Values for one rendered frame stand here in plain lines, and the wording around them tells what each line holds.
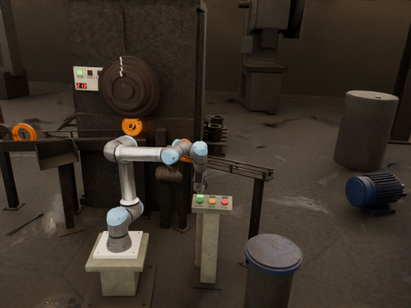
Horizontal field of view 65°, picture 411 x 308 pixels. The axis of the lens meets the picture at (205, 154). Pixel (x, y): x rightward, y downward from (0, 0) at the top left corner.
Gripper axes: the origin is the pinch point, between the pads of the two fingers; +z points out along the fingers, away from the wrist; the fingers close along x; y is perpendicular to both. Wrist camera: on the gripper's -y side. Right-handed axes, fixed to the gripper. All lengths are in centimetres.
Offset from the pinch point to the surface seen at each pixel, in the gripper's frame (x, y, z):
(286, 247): -51, -22, 17
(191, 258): 6, -2, 70
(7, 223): 160, 23, 79
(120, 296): 45, -39, 54
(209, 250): -7.4, -14.6, 36.5
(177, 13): 26, 116, -63
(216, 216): -10.4, -6.1, 13.1
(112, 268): 46, -36, 27
